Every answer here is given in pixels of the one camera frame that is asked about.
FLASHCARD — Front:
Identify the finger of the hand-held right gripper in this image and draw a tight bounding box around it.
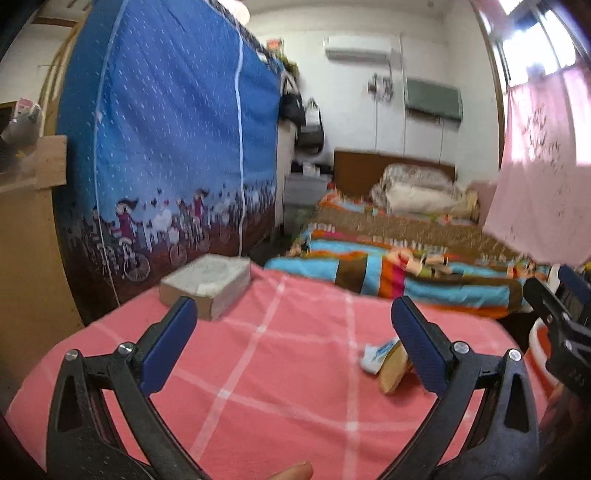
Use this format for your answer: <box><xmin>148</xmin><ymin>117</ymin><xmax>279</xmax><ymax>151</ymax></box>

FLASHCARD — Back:
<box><xmin>523</xmin><ymin>277</ymin><xmax>591</xmax><ymax>352</ymax></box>
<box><xmin>558</xmin><ymin>264</ymin><xmax>591</xmax><ymax>306</ymax></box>

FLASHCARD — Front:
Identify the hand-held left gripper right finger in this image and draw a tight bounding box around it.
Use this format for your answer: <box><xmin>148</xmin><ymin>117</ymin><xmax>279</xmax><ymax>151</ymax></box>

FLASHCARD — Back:
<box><xmin>376</xmin><ymin>295</ymin><xmax>541</xmax><ymax>480</ymax></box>

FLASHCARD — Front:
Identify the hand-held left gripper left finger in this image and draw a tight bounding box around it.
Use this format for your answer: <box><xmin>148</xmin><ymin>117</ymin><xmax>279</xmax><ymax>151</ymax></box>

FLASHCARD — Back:
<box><xmin>45</xmin><ymin>296</ymin><xmax>214</xmax><ymax>480</ymax></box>

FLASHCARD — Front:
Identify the wooden toy slice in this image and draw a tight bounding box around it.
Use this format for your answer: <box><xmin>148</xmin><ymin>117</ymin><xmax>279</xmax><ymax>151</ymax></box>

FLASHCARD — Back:
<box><xmin>378</xmin><ymin>344</ymin><xmax>414</xmax><ymax>396</ymax></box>

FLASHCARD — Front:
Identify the orange plastic bucket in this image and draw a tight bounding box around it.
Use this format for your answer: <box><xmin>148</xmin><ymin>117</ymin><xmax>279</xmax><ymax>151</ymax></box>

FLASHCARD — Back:
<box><xmin>527</xmin><ymin>318</ymin><xmax>562</xmax><ymax>387</ymax></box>

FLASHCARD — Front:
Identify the white and blue wrapper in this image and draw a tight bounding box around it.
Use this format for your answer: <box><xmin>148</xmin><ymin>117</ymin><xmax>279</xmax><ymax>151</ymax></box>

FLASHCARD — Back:
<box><xmin>359</xmin><ymin>337</ymin><xmax>402</xmax><ymax>376</ymax></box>

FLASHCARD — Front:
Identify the person's right hand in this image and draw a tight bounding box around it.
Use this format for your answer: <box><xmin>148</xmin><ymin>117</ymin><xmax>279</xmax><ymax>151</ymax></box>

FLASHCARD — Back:
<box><xmin>540</xmin><ymin>382</ymin><xmax>591</xmax><ymax>440</ymax></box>

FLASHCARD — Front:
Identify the person's left hand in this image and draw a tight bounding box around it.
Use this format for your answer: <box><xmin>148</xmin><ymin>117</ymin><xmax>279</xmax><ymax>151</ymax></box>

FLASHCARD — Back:
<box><xmin>266</xmin><ymin>462</ymin><xmax>315</xmax><ymax>480</ymax></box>

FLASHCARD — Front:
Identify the white tissue box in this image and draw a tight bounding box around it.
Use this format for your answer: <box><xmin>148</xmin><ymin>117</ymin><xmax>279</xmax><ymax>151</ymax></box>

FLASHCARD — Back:
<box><xmin>159</xmin><ymin>253</ymin><xmax>253</xmax><ymax>322</ymax></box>

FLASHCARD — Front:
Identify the pink curtain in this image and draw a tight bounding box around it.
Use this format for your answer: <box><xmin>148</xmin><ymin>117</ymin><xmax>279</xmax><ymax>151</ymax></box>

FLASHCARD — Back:
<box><xmin>482</xmin><ymin>64</ymin><xmax>591</xmax><ymax>269</ymax></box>

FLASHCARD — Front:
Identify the colourful striped bed sheet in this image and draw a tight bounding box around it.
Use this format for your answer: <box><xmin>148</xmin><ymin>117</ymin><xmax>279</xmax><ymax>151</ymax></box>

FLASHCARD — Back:
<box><xmin>264</xmin><ymin>185</ymin><xmax>553</xmax><ymax>320</ymax></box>

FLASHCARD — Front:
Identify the pink checked tablecloth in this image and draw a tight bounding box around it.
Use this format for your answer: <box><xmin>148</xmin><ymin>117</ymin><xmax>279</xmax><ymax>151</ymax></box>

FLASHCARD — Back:
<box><xmin>4</xmin><ymin>265</ymin><xmax>556</xmax><ymax>480</ymax></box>

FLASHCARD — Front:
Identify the cream pillow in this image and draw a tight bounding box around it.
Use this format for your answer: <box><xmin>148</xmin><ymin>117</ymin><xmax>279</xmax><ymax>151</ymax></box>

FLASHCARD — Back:
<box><xmin>384</xmin><ymin>184</ymin><xmax>478</xmax><ymax>222</ymax></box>

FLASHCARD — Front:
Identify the wooden cabinet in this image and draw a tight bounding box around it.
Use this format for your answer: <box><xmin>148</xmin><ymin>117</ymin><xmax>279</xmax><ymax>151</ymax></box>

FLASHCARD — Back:
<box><xmin>0</xmin><ymin>134</ymin><xmax>87</xmax><ymax>414</ymax></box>

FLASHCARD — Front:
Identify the floral folded quilt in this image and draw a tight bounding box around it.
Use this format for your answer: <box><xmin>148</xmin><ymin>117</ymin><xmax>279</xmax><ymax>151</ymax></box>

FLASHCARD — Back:
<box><xmin>372</xmin><ymin>163</ymin><xmax>468</xmax><ymax>204</ymax></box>

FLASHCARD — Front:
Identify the green storage box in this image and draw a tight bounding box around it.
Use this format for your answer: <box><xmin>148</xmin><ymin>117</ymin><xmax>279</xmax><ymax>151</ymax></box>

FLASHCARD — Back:
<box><xmin>283</xmin><ymin>205</ymin><xmax>320</xmax><ymax>237</ymax></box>

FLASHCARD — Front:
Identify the wooden bed headboard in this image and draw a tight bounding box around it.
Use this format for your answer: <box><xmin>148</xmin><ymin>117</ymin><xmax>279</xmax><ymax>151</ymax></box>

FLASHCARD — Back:
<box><xmin>333</xmin><ymin>148</ymin><xmax>457</xmax><ymax>197</ymax></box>

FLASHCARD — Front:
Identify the grey nightstand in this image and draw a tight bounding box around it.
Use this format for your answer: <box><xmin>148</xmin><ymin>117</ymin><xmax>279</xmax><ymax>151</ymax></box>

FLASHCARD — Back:
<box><xmin>283</xmin><ymin>173</ymin><xmax>334</xmax><ymax>206</ymax></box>

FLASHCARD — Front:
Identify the blue printed wardrobe cover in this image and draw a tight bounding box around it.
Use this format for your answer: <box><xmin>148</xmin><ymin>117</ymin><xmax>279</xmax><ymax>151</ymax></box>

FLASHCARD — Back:
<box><xmin>52</xmin><ymin>0</ymin><xmax>286</xmax><ymax>325</ymax></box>

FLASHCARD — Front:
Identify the window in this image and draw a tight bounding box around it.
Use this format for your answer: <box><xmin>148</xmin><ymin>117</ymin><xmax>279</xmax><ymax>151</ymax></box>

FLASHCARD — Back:
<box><xmin>493</xmin><ymin>0</ymin><xmax>580</xmax><ymax>88</ymax></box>

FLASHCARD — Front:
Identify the grey hanging bag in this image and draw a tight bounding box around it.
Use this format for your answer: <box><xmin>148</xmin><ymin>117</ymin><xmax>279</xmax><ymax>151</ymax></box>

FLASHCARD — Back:
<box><xmin>295</xmin><ymin>99</ymin><xmax>326</xmax><ymax>156</ymax></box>

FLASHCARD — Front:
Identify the grey stuffed toy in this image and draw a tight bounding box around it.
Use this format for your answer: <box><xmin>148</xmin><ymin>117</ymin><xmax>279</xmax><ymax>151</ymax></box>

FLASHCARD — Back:
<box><xmin>0</xmin><ymin>98</ymin><xmax>44</xmax><ymax>174</ymax></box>

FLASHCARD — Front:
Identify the black hanging bag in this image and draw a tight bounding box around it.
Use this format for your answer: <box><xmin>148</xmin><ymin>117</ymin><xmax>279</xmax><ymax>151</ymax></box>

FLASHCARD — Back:
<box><xmin>280</xmin><ymin>76</ymin><xmax>307</xmax><ymax>128</ymax></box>

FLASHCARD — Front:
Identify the white air conditioner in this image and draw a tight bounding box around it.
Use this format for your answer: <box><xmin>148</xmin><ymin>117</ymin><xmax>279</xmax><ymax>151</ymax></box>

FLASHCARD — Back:
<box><xmin>323</xmin><ymin>36</ymin><xmax>393</xmax><ymax>64</ymax></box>

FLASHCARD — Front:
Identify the white ceiling lamp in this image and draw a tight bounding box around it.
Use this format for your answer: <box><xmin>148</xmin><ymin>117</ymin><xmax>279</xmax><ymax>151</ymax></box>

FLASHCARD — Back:
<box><xmin>225</xmin><ymin>0</ymin><xmax>253</xmax><ymax>25</ymax></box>

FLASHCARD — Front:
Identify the green covered wall cabinet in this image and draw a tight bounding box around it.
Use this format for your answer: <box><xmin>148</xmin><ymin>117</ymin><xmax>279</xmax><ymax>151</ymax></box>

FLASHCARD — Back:
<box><xmin>404</xmin><ymin>77</ymin><xmax>464</xmax><ymax>122</ymax></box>

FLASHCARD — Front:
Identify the hanging wall ornament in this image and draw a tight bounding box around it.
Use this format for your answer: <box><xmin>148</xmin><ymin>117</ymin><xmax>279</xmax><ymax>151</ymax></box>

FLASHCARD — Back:
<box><xmin>368</xmin><ymin>73</ymin><xmax>393</xmax><ymax>100</ymax></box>

